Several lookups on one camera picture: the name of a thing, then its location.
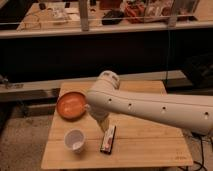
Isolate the red tool on shelf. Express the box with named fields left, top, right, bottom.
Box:
left=124, top=5, right=145, bottom=23

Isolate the metal shelf post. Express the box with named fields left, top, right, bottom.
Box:
left=78, top=0, right=89, bottom=31

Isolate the orange ceramic bowl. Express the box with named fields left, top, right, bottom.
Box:
left=56, top=92, right=86, bottom=120

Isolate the black cable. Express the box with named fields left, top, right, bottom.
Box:
left=191, top=132, right=213, bottom=171

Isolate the white ceramic cup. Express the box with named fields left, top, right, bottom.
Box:
left=64, top=129, right=85, bottom=154

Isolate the black bag on shelf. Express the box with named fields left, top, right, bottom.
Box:
left=102, top=10, right=124, bottom=25

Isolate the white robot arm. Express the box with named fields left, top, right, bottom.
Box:
left=86, top=70, right=213, bottom=136

